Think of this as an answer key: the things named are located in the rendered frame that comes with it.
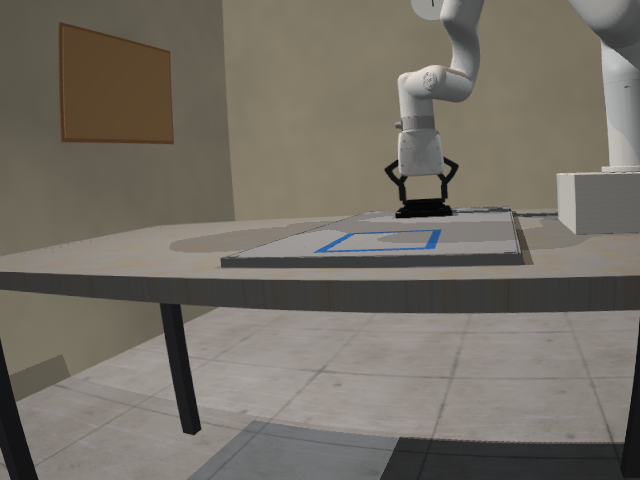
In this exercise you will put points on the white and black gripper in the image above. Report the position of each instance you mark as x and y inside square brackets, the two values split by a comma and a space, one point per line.
[420, 157]

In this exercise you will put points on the blue tape outline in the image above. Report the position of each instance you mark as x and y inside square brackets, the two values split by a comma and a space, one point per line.
[430, 245]

